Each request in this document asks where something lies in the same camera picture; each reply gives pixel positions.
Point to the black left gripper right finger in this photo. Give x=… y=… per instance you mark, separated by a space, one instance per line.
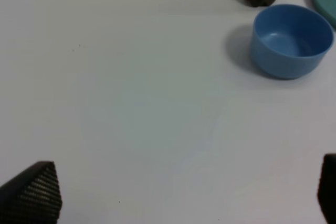
x=326 y=188

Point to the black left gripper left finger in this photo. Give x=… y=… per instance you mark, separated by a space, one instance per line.
x=32 y=196

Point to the blue plastic bowl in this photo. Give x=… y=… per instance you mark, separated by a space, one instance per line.
x=289 y=41

